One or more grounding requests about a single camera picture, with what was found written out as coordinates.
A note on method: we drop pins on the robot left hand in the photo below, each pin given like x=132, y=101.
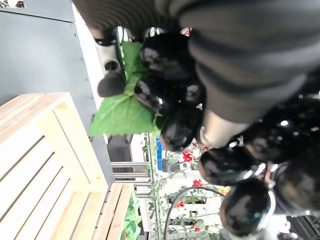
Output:
x=245, y=37

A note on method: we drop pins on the black grape bunch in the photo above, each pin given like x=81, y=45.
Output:
x=176, y=131

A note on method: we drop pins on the green grape leaf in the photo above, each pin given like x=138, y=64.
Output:
x=120, y=115

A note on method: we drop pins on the blue plastic crate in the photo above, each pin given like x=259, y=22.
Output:
x=159, y=155

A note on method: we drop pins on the flower vine on metal trellis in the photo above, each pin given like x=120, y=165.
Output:
x=187, y=175

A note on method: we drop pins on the dark grey box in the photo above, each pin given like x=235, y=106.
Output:
x=120, y=148

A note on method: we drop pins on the grey cabinet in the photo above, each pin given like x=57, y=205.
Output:
x=37, y=50

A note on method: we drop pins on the green leafy plant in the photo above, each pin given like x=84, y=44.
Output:
x=131, y=220

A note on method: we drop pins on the small light wooden crate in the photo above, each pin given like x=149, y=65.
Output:
x=113, y=212

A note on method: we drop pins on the large light wooden crate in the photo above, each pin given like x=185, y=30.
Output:
x=37, y=155

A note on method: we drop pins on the silver metal rail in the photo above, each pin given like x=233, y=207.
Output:
x=130, y=165

